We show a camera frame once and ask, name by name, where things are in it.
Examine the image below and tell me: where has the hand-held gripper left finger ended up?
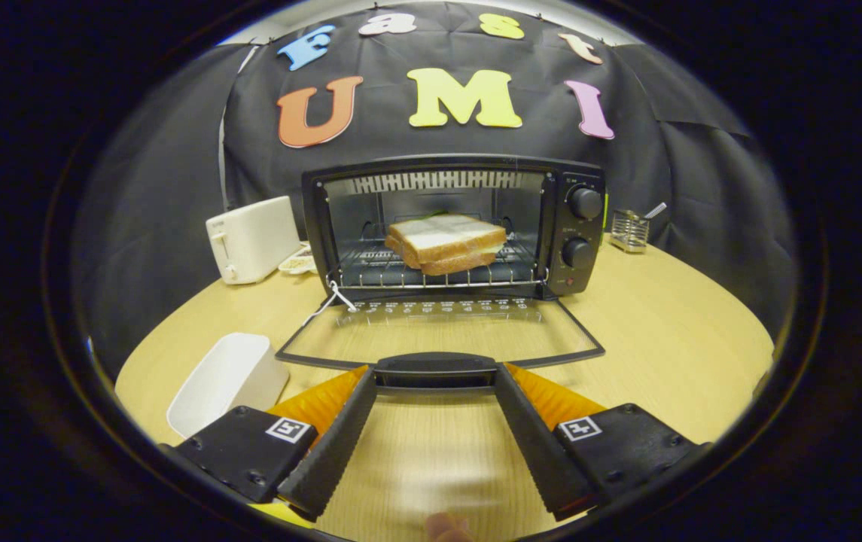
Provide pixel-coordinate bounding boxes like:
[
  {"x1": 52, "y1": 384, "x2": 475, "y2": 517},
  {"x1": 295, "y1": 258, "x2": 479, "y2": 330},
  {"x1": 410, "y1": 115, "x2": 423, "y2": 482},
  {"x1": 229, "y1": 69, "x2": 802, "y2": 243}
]
[{"x1": 175, "y1": 365, "x2": 379, "y2": 528}]

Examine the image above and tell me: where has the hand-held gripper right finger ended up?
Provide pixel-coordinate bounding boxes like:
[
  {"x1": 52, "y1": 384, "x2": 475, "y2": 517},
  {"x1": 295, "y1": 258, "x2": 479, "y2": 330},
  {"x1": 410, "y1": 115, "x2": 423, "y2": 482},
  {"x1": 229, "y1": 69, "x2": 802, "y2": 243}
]
[{"x1": 492, "y1": 363, "x2": 710, "y2": 522}]

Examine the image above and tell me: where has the black toaster oven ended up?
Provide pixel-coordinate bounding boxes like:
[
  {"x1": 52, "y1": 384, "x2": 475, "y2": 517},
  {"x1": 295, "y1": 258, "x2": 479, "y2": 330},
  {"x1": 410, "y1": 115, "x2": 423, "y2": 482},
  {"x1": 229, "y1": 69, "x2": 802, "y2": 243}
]
[{"x1": 276, "y1": 154, "x2": 608, "y2": 392}]

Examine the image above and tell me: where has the toast sandwich with lettuce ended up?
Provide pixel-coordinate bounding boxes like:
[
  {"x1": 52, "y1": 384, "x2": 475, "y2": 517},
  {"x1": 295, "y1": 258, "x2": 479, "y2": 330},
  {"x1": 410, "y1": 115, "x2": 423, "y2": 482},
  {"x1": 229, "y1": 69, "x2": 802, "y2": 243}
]
[{"x1": 384, "y1": 213, "x2": 508, "y2": 277}]

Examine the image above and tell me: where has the small plate with food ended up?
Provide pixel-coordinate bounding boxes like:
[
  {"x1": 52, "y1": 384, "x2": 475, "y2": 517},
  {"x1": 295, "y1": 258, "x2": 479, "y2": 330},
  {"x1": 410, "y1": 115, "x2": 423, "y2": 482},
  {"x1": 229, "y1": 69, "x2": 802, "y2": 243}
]
[{"x1": 279, "y1": 242, "x2": 318, "y2": 276}]

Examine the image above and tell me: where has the white pop-up toaster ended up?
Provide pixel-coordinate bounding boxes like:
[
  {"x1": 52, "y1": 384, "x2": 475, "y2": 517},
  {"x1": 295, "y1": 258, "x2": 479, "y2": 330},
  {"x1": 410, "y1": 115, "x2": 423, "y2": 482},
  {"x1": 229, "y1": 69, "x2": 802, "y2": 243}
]
[{"x1": 206, "y1": 196, "x2": 303, "y2": 285}]

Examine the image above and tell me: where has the white plastic tray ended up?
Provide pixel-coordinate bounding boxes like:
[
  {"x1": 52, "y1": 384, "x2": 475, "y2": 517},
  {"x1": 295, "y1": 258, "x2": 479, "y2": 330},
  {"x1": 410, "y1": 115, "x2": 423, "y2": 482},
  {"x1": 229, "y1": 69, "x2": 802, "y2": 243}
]
[{"x1": 167, "y1": 333, "x2": 291, "y2": 440}]

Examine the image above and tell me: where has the clear utensil holder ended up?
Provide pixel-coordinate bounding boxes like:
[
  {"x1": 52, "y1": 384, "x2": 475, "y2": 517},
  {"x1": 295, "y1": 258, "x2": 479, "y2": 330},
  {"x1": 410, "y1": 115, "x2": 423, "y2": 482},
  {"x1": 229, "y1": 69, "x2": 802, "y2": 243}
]
[{"x1": 610, "y1": 209, "x2": 651, "y2": 254}]

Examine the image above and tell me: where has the white cord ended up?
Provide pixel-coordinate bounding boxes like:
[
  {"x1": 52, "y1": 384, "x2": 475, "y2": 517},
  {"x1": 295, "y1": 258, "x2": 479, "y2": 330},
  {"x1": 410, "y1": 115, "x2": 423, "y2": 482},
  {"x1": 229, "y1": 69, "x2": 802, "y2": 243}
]
[{"x1": 301, "y1": 280, "x2": 358, "y2": 326}]

